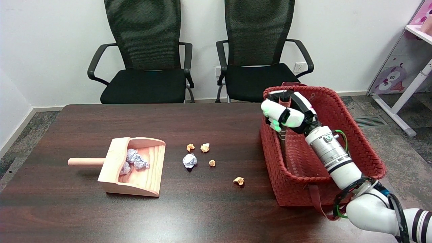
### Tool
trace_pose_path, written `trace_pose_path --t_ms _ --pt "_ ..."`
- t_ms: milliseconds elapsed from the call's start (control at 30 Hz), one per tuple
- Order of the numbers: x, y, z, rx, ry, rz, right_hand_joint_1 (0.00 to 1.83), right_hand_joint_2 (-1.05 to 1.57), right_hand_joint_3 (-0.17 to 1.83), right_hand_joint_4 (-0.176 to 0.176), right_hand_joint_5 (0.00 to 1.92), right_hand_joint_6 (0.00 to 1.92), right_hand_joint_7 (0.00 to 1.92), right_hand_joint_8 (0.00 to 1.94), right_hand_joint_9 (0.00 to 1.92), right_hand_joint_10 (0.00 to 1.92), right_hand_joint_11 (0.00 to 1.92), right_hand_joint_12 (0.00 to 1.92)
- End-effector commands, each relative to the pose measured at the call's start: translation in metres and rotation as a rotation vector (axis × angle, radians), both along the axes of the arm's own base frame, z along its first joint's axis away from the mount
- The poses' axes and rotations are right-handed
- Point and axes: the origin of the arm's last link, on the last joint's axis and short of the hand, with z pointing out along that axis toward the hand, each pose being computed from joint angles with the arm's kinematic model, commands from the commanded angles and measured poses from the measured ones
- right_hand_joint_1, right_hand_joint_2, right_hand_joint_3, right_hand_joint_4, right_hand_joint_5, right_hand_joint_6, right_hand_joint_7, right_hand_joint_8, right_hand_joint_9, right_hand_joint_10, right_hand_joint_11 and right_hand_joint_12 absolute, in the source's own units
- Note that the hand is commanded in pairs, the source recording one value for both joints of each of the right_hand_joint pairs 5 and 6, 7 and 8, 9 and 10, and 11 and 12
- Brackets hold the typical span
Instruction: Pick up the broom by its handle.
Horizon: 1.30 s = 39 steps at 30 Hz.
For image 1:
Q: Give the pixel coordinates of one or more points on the black mesh office chair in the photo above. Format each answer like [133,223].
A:
[145,67]
[260,67]

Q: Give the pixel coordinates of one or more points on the pink owl desk panel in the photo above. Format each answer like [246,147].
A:
[395,74]

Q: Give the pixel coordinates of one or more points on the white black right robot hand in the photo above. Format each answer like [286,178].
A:
[293,116]

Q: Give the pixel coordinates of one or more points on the red woven basket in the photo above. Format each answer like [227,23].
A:
[303,182]

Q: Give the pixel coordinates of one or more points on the white desk with owl panel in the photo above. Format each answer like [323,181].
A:
[401,104]

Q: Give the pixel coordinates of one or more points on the floor vent grille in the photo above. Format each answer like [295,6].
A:
[370,121]

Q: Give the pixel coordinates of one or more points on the yellow crumpled paper ball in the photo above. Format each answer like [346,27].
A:
[205,147]
[238,181]
[190,147]
[212,163]

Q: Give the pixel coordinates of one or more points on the white wall socket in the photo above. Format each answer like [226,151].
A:
[299,67]
[217,71]

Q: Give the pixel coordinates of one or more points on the white crumpled paper ball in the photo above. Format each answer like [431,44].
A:
[189,160]

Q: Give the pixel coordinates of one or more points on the small white crumpled paper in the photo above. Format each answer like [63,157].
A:
[125,168]

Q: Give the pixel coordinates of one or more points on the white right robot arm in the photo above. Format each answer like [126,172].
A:
[341,162]

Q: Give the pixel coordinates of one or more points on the large white crumpled paper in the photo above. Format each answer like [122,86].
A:
[136,159]

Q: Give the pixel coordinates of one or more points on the wooden dustpan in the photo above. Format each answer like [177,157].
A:
[135,172]

